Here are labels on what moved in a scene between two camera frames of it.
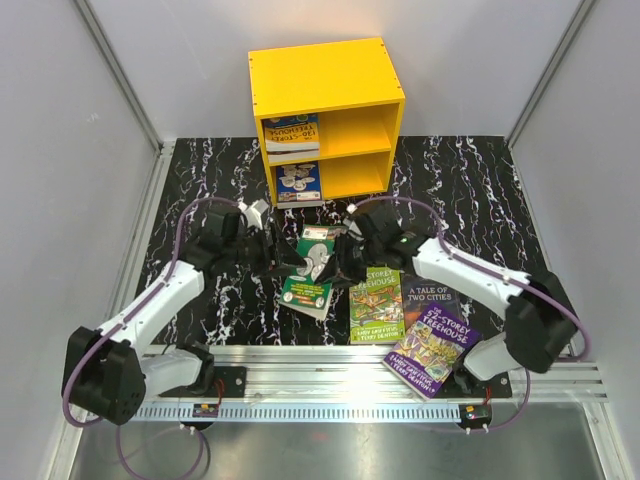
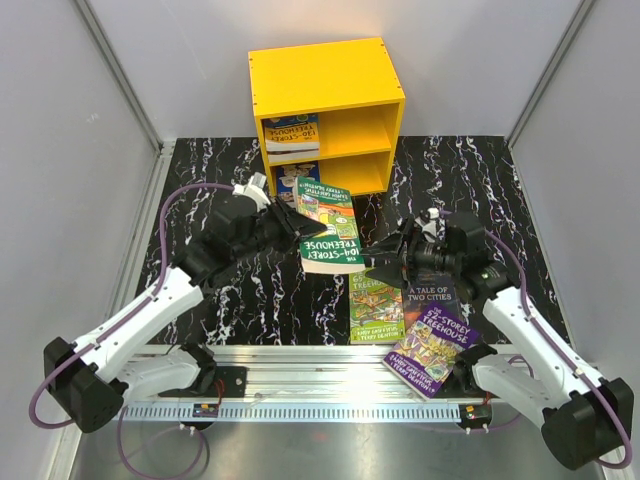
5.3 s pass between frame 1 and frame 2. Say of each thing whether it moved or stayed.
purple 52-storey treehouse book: stayed
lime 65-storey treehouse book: stayed
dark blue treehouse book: stayed
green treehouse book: moved
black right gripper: moved
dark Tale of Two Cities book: stayed
